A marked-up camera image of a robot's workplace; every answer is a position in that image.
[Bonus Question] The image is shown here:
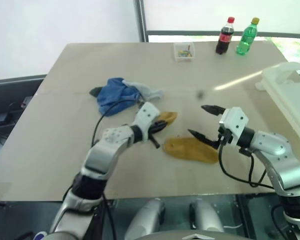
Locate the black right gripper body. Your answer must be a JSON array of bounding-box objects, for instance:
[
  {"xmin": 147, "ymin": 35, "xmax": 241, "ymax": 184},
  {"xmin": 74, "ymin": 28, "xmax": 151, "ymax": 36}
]
[{"xmin": 213, "ymin": 124, "xmax": 234, "ymax": 149}]

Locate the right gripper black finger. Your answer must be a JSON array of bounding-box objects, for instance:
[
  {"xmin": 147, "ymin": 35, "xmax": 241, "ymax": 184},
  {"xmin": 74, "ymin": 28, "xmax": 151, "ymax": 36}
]
[
  {"xmin": 200, "ymin": 104, "xmax": 227, "ymax": 117},
  {"xmin": 187, "ymin": 128, "xmax": 219, "ymax": 149}
]

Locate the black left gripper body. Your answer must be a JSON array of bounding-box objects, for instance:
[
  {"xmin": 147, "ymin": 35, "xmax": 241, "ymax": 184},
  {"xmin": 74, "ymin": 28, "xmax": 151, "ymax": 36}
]
[{"xmin": 146, "ymin": 121, "xmax": 160, "ymax": 137}]

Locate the small folded yellow sock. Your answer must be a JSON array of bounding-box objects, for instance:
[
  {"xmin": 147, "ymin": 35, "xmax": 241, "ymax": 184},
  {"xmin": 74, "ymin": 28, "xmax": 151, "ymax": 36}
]
[{"xmin": 156, "ymin": 111, "xmax": 179, "ymax": 128}]

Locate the long flat yellow sock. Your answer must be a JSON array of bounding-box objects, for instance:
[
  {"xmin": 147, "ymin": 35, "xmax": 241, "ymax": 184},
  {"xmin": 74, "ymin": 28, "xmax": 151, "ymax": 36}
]
[{"xmin": 162, "ymin": 135, "xmax": 220, "ymax": 165}]

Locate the light grey sock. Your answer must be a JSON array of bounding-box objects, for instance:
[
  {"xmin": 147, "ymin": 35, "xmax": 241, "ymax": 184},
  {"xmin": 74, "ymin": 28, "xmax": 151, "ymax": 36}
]
[{"xmin": 121, "ymin": 79, "xmax": 165, "ymax": 102}]

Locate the blue sock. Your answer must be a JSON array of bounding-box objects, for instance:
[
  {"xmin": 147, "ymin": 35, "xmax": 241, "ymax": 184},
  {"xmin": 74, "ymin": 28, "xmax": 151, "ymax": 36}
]
[{"xmin": 96, "ymin": 77, "xmax": 142, "ymax": 117}]

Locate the dark grey sock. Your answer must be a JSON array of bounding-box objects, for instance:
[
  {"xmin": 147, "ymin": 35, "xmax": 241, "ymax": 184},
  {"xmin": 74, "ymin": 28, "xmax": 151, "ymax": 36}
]
[{"xmin": 89, "ymin": 86, "xmax": 105, "ymax": 98}]

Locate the white basket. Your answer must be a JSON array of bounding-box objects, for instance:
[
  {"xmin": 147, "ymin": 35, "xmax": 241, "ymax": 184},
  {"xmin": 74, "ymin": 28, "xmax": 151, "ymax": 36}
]
[{"xmin": 260, "ymin": 65, "xmax": 300, "ymax": 149}]

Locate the clear box with coloured bits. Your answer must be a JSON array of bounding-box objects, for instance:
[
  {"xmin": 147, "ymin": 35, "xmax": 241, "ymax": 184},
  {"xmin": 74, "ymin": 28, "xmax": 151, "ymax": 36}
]
[{"xmin": 173, "ymin": 41, "xmax": 197, "ymax": 62}]

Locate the cola bottle with red cap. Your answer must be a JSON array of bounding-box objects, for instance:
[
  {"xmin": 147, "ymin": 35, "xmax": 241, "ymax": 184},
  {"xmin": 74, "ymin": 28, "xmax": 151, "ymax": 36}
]
[{"xmin": 215, "ymin": 16, "xmax": 236, "ymax": 55}]

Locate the silver left robot leg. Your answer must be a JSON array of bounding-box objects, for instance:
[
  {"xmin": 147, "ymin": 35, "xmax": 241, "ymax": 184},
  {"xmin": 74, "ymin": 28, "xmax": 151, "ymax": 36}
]
[{"xmin": 124, "ymin": 198, "xmax": 166, "ymax": 240}]

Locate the silver robot leg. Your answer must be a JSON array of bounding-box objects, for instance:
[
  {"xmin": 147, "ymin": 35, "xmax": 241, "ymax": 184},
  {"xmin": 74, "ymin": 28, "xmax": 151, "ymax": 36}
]
[
  {"xmin": 189, "ymin": 198, "xmax": 226, "ymax": 234},
  {"xmin": 124, "ymin": 198, "xmax": 166, "ymax": 240}
]

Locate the silver right robot leg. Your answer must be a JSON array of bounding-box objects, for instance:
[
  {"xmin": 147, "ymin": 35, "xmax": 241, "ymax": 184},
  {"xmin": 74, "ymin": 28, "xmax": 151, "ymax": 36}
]
[{"xmin": 189, "ymin": 198, "xmax": 226, "ymax": 234}]

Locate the green bottle with yellow cap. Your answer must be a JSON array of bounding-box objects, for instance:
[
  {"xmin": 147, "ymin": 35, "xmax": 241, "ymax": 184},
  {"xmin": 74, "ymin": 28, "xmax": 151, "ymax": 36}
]
[{"xmin": 235, "ymin": 17, "xmax": 261, "ymax": 56}]

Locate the silver robot torso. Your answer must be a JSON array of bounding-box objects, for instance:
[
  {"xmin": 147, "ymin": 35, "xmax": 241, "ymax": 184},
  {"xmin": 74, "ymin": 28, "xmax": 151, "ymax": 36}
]
[{"xmin": 138, "ymin": 230, "xmax": 231, "ymax": 240}]

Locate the black side table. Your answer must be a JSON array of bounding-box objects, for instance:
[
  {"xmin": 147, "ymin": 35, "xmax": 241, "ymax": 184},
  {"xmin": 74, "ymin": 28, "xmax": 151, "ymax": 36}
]
[{"xmin": 0, "ymin": 74, "xmax": 48, "ymax": 161}]

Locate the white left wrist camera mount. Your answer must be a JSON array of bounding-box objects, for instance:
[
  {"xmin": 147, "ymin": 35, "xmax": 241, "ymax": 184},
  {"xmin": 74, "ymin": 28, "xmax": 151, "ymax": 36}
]
[{"xmin": 133, "ymin": 101, "xmax": 161, "ymax": 141}]

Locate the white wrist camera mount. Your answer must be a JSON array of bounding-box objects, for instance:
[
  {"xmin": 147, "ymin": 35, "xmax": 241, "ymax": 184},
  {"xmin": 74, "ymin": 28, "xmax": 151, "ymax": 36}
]
[
  {"xmin": 218, "ymin": 107, "xmax": 250, "ymax": 145},
  {"xmin": 133, "ymin": 101, "xmax": 161, "ymax": 141}
]

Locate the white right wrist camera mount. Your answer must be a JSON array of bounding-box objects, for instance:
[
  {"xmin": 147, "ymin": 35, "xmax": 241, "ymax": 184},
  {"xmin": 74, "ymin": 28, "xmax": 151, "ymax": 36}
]
[{"xmin": 218, "ymin": 107, "xmax": 250, "ymax": 145}]

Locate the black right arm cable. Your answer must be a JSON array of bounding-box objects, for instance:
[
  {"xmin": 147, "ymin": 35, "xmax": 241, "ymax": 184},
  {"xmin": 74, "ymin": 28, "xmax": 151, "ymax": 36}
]
[{"xmin": 218, "ymin": 144, "xmax": 276, "ymax": 189}]

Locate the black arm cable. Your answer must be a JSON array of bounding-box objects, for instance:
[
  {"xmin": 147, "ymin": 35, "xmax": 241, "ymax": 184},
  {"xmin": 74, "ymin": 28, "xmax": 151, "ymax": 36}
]
[
  {"xmin": 218, "ymin": 144, "xmax": 276, "ymax": 189},
  {"xmin": 90, "ymin": 99, "xmax": 142, "ymax": 149}
]

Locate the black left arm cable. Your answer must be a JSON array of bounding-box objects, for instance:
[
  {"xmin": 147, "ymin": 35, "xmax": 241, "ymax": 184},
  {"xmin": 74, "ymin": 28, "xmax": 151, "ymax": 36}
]
[{"xmin": 90, "ymin": 99, "xmax": 142, "ymax": 149}]

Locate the white floor cable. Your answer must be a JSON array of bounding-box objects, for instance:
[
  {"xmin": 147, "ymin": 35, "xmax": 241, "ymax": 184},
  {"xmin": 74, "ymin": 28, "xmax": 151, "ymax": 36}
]
[{"xmin": 223, "ymin": 223, "xmax": 244, "ymax": 230}]

